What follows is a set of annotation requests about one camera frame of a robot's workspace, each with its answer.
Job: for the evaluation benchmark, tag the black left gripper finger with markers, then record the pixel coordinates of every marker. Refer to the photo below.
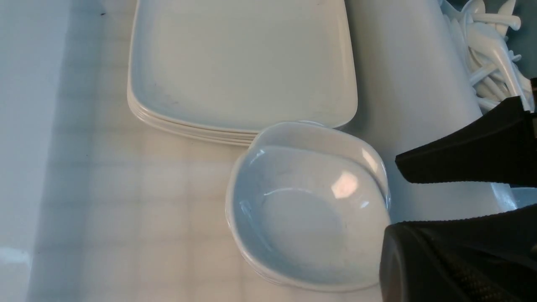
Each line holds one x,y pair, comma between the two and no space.
483,259
499,147

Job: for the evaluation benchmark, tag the stack of white bowls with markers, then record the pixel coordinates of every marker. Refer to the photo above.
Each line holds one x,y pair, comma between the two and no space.
307,207

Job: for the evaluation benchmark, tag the white spoon centre of pile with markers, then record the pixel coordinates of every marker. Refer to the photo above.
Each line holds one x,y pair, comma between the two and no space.
495,49

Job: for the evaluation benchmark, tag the teal plastic bin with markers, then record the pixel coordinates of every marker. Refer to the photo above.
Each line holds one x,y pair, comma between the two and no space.
480,85

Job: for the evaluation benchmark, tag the stack of white square plates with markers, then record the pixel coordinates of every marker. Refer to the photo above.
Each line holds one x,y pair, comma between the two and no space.
203,68

